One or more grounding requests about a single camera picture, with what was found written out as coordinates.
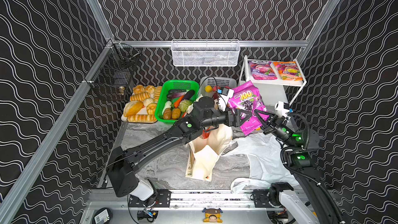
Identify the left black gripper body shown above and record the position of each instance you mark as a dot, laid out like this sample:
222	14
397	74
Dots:
233	118

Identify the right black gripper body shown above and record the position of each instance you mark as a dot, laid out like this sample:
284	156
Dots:
269	123

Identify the purple snack bag shelf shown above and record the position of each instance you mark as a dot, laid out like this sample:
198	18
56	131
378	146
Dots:
247	97

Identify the red soda can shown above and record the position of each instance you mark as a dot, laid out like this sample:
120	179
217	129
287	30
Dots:
205	134

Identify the white plastic grocery bag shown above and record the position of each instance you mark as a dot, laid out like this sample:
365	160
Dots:
263	153

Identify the purple candy bag top shelf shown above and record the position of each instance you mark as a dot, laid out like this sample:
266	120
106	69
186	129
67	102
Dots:
262	70

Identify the cream canvas tote bag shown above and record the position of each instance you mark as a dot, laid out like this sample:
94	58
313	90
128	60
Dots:
204	154

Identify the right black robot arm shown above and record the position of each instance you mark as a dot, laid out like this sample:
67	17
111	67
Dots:
295	156

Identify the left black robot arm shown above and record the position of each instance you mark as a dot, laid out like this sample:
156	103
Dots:
124	164

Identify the yellow lemon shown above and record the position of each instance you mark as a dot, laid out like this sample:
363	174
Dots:
208	88

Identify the white two-tier shelf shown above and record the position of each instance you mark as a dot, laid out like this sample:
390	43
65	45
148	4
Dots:
272	91

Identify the white plastic fruit basket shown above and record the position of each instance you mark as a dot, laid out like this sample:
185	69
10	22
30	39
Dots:
223	90

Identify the purple eggplant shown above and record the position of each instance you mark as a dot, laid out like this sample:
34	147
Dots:
188	95

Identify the green cabbage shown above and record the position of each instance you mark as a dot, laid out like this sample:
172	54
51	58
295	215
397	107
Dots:
184	105

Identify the orange candy bag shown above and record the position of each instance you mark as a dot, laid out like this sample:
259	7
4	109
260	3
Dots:
288	71

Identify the yellow potato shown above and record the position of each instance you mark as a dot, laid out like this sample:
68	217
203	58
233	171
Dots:
176	113

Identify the orange carrot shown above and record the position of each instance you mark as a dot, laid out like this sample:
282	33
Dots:
177	102

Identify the brown potato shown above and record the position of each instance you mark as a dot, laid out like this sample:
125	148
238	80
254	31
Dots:
167	114

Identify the white bread tray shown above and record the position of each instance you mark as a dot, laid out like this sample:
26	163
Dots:
149	104

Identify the long striped bread front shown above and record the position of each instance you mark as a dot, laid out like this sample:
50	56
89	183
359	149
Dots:
142	119

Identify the cartoon figure sticker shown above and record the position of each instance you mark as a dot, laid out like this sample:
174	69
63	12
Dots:
212	215

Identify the large golden bread loaf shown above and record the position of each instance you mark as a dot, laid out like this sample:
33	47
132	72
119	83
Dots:
132	108

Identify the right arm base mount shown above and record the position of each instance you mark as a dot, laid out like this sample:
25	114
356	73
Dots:
264	199

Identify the white wire wall basket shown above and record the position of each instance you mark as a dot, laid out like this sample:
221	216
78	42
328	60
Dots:
211	52

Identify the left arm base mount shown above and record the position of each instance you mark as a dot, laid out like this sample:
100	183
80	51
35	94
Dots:
161	198

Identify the black wire wall basket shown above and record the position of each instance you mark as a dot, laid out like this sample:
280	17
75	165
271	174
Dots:
114	79

